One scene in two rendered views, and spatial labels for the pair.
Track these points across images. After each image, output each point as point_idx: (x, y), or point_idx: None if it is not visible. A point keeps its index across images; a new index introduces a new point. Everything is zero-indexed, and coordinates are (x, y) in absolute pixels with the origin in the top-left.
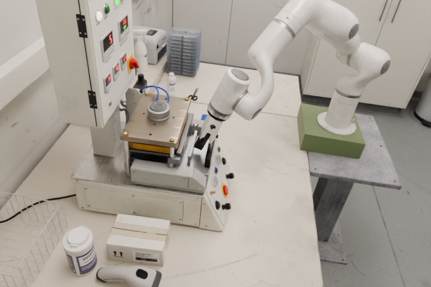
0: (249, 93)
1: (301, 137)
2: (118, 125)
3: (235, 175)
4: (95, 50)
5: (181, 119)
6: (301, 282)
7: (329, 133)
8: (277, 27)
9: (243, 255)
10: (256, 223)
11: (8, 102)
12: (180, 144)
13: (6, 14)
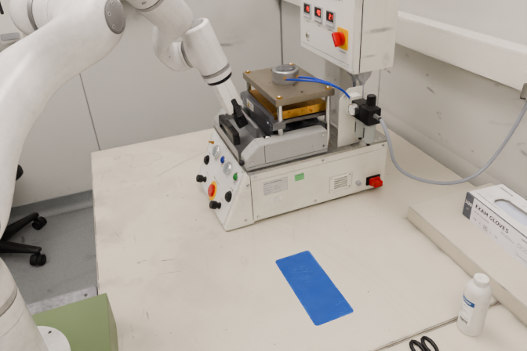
0: (179, 42)
1: (114, 329)
2: (334, 99)
3: (214, 228)
4: None
5: (259, 84)
6: (112, 175)
7: (45, 324)
8: None
9: (169, 171)
10: (165, 194)
11: (413, 48)
12: (249, 95)
13: None
